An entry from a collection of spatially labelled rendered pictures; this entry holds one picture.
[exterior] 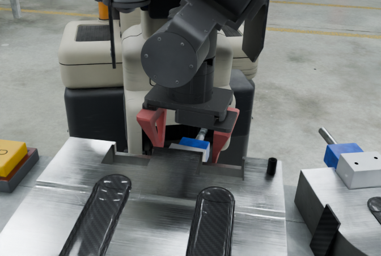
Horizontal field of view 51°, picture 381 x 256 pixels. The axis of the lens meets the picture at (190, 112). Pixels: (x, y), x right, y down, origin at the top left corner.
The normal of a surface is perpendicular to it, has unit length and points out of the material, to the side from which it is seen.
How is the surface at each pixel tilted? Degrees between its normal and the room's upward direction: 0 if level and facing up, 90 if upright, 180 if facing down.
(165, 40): 89
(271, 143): 0
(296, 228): 0
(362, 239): 20
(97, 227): 3
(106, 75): 90
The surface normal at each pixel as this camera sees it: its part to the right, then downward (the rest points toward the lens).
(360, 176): 0.15, 0.49
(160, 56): -0.25, 0.46
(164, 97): 0.04, -0.87
